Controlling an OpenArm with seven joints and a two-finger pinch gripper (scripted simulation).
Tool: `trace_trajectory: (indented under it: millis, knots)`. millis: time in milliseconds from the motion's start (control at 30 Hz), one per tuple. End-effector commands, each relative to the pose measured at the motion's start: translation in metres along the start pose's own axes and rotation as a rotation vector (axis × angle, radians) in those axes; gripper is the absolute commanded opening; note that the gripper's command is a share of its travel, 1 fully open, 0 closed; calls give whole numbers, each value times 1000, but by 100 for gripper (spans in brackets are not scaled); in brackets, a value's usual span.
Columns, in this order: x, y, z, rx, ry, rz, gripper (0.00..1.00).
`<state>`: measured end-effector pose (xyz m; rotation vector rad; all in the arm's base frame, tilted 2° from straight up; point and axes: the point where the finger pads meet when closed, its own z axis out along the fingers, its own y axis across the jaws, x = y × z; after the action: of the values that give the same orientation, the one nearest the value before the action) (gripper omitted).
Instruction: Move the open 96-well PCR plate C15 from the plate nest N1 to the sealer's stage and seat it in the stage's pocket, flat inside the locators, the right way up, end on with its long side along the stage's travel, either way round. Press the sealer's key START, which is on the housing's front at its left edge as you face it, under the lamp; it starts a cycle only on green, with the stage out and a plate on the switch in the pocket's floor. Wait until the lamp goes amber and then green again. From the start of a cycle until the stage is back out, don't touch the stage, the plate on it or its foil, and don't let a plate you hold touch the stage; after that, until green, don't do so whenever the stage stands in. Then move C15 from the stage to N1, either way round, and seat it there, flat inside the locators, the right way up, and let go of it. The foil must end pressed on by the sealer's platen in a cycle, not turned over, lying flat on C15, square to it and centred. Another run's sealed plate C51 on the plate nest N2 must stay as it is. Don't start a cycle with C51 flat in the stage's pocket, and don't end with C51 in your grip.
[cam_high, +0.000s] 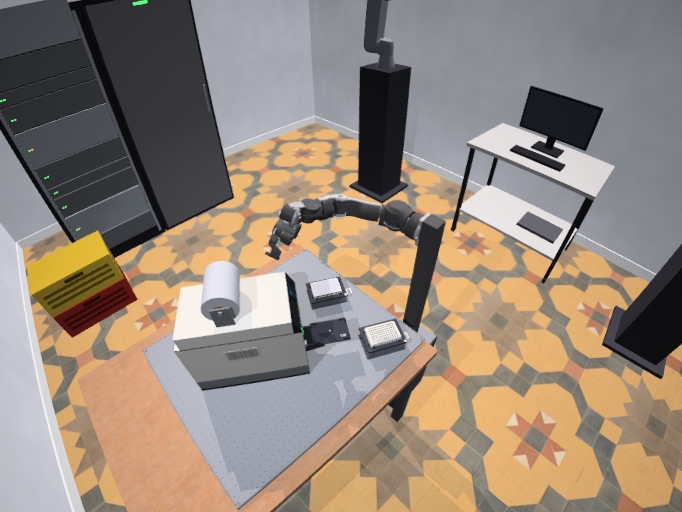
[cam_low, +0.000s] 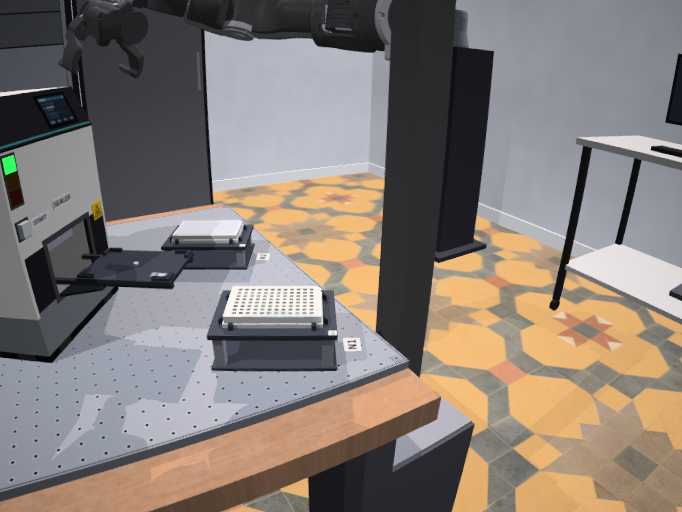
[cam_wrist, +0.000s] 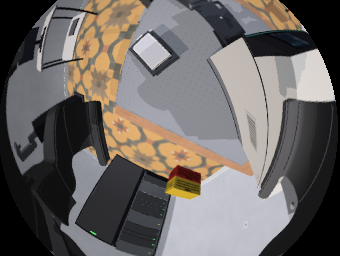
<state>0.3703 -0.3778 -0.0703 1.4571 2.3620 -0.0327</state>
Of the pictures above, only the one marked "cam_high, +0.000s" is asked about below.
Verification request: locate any white cylinder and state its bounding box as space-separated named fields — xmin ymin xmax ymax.
xmin=200 ymin=261 xmax=240 ymax=321

